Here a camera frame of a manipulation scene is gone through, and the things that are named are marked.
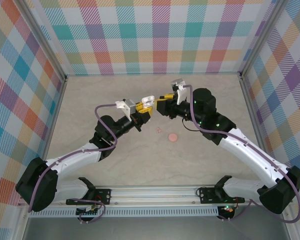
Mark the white earbud charging case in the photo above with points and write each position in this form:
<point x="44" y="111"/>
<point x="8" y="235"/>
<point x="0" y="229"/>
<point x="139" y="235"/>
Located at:
<point x="148" y="100"/>

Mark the pink earbud charging case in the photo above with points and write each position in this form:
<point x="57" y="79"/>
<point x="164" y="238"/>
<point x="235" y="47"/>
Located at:
<point x="173" y="137"/>

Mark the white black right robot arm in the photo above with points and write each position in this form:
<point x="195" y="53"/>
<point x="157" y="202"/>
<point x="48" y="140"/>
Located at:
<point x="252" y="152"/>

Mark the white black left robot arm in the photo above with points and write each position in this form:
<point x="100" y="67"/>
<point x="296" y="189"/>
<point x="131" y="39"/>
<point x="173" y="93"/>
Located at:
<point x="72" y="155"/>

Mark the small electronics board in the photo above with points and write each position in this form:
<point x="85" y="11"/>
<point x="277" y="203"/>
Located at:
<point x="227" y="209"/>
<point x="87" y="212"/>

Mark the grey metal shelf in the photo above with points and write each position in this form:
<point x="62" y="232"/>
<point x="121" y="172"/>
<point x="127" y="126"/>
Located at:
<point x="152" y="230"/>

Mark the aluminium frame side rail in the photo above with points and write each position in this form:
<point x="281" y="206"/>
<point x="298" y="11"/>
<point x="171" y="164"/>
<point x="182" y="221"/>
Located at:
<point x="251" y="106"/>
<point x="58" y="105"/>

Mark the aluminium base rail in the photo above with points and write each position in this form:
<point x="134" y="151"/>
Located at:
<point x="152" y="195"/>

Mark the aluminium frame post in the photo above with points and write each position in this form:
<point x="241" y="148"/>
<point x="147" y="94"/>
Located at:
<point x="263" y="37"/>
<point x="43" y="40"/>

